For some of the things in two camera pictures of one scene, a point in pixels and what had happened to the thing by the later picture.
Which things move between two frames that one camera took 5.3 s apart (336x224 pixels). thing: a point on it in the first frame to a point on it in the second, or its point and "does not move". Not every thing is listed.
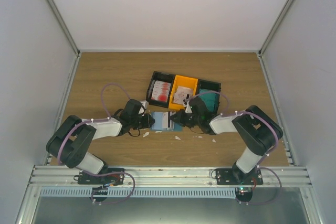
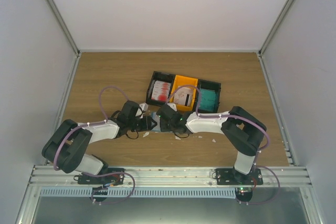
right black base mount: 234,176 does not move
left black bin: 160,76 does not move
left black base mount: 114,179 does not move
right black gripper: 180,119 to 163,127
